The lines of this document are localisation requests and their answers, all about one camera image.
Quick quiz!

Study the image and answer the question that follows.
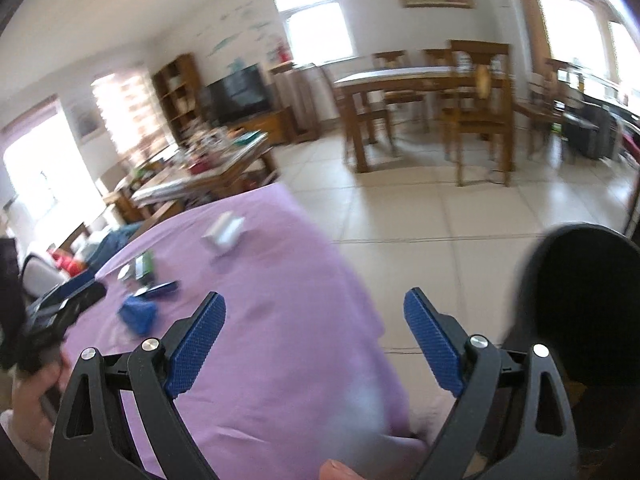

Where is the wooden television stand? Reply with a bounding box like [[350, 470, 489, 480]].
[[220, 107, 296, 147]]

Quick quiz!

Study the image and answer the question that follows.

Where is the tall wooden cabinet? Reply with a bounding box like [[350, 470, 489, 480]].
[[270, 62, 322, 143]]

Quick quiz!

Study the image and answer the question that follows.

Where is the black trash bin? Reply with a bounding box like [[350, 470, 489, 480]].
[[502, 224, 640, 413]]

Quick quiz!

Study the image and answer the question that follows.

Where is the wooden coffee table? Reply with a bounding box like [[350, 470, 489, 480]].
[[102, 132, 281, 223]]

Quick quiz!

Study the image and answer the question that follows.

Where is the green packet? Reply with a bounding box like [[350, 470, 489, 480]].
[[134, 252, 157, 281]]

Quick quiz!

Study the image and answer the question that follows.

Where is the coffee table clutter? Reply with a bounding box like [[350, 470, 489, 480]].
[[134, 127, 269, 177]]

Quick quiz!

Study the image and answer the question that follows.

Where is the wooden sofa armrest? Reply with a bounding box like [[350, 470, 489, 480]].
[[49, 222, 95, 263]]

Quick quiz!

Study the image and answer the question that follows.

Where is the purple table cloth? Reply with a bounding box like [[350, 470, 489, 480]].
[[62, 182, 431, 480]]

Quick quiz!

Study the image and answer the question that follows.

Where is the person's left forearm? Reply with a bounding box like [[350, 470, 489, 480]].
[[0, 407, 53, 480]]

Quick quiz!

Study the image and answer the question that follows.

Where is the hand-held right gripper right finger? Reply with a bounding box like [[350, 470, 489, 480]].
[[402, 287, 581, 480]]

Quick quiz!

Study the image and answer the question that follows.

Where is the bright wall window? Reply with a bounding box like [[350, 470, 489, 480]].
[[274, 0, 353, 65]]

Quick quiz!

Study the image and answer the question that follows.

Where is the window with pink blinds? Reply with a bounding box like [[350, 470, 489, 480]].
[[91, 72, 174, 168]]

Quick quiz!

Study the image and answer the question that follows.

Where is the large balcony window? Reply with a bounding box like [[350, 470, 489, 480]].
[[0, 100, 109, 241]]

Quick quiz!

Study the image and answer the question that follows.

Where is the wooden bookshelf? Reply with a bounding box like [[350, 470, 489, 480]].
[[152, 53, 208, 147]]

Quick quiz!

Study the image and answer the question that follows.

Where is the red cloth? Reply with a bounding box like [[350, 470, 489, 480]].
[[51, 251, 85, 277]]

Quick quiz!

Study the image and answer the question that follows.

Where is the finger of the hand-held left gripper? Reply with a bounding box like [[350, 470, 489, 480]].
[[59, 280, 108, 313]]

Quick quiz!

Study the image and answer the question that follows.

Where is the black television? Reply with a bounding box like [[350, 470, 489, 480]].
[[206, 64, 275, 127]]

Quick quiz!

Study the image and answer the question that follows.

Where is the blue crumpled wrapper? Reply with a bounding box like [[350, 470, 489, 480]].
[[117, 296, 160, 336]]

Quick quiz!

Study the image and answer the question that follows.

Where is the white small box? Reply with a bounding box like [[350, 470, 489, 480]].
[[201, 211, 247, 256]]

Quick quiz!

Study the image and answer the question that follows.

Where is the wooden dining table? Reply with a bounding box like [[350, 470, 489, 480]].
[[332, 66, 516, 174]]

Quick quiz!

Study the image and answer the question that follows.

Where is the person's left hand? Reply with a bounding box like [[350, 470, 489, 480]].
[[10, 347, 73, 443]]

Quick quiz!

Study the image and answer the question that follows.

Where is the person's right hand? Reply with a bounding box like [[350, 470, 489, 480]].
[[319, 459, 362, 480]]

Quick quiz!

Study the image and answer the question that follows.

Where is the white standing air conditioner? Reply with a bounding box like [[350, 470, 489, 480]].
[[500, 0, 531, 61]]

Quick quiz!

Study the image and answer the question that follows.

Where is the blue flat wrapper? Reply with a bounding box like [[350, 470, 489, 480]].
[[134, 280, 181, 301]]

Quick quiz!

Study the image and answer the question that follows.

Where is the black storage box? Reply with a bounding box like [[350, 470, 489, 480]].
[[561, 104, 617, 162]]

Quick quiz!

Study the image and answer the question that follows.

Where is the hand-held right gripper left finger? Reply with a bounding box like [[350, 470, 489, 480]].
[[47, 291, 227, 480]]

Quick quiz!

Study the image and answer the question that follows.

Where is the blue cloth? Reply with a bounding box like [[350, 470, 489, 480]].
[[81, 224, 147, 267]]

